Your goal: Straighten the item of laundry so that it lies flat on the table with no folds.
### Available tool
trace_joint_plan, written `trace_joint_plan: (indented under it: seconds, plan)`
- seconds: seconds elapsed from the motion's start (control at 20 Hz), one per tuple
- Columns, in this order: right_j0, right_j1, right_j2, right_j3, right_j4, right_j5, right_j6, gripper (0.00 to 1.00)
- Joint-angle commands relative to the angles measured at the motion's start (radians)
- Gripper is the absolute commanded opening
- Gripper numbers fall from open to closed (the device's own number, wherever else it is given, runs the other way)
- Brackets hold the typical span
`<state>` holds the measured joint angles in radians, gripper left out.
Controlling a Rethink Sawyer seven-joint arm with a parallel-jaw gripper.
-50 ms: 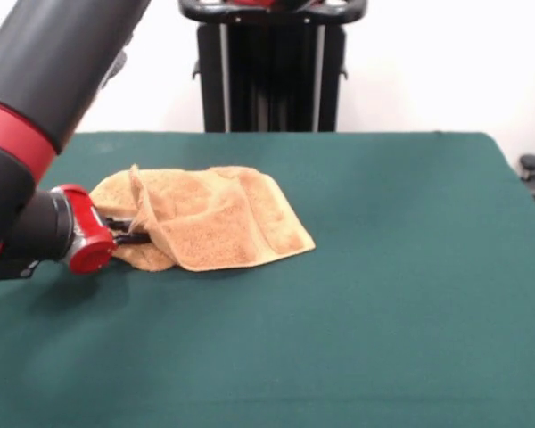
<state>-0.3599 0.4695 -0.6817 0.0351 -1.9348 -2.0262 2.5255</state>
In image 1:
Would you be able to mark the dark green table cloth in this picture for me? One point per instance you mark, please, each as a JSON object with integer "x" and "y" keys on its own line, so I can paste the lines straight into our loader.
{"x": 294, "y": 334}

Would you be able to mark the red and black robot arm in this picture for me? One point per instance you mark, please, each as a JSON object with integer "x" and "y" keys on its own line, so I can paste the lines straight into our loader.
{"x": 49, "y": 76}

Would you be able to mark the orange terry towel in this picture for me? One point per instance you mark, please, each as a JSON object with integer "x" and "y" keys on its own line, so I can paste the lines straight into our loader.
{"x": 223, "y": 218}

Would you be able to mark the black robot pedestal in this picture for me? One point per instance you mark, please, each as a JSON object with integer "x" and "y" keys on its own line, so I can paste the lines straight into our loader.
{"x": 272, "y": 76}

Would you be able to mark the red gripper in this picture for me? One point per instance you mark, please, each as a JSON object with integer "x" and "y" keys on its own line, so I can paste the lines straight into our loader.
{"x": 91, "y": 249}

